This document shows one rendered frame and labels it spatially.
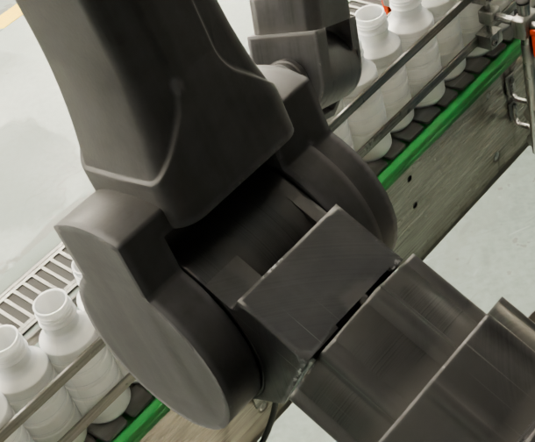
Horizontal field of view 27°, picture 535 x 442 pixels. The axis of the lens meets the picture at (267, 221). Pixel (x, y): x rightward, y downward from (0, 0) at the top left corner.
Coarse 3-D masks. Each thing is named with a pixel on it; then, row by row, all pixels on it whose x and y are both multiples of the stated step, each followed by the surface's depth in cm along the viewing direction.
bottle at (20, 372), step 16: (0, 336) 107; (16, 336) 105; (0, 352) 104; (16, 352) 105; (32, 352) 108; (0, 368) 105; (16, 368) 105; (32, 368) 106; (48, 368) 108; (0, 384) 106; (16, 384) 106; (32, 384) 106; (16, 400) 107; (48, 400) 108; (64, 400) 110; (32, 416) 108; (48, 416) 109; (64, 416) 111; (80, 416) 114; (32, 432) 110; (48, 432) 110; (64, 432) 111
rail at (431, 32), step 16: (464, 0) 138; (448, 16) 136; (432, 32) 135; (416, 48) 133; (464, 48) 142; (400, 64) 132; (448, 64) 140; (384, 80) 130; (432, 80) 138; (368, 96) 129; (416, 96) 137; (352, 112) 128; (400, 112) 135; (336, 128) 127; (384, 128) 134; (368, 144) 132; (32, 336) 112; (96, 352) 109; (80, 368) 108; (48, 384) 106; (64, 384) 108; (128, 384) 114; (32, 400) 105; (112, 400) 113; (16, 416) 104; (96, 416) 112; (0, 432) 103; (80, 432) 111
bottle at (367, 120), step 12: (360, 48) 128; (372, 72) 129; (360, 84) 129; (348, 96) 130; (372, 96) 130; (360, 108) 131; (372, 108) 131; (384, 108) 134; (348, 120) 132; (360, 120) 132; (372, 120) 132; (384, 120) 134; (360, 132) 133; (372, 132) 134; (360, 144) 134; (384, 144) 135; (372, 156) 136
